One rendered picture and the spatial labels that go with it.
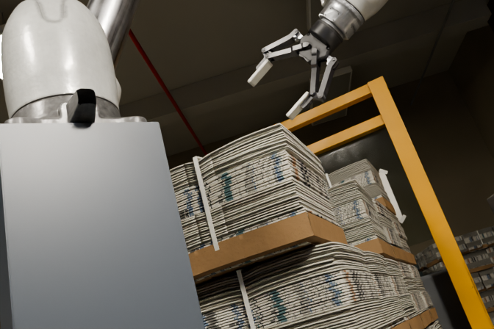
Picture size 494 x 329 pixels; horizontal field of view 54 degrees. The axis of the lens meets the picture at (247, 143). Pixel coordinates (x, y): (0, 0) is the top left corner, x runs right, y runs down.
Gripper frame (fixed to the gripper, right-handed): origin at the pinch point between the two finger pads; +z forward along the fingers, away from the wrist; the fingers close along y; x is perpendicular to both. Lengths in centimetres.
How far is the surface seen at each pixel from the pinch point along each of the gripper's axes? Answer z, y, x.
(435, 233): -4, 27, 159
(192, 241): 31.0, 16.8, -15.5
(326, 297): 20.5, 41.0, -10.3
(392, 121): -34, -26, 159
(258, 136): 7.7, 11.7, -14.3
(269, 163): 10.0, 17.5, -14.5
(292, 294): 24.6, 36.4, -10.1
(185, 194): 26.2, 8.3, -14.8
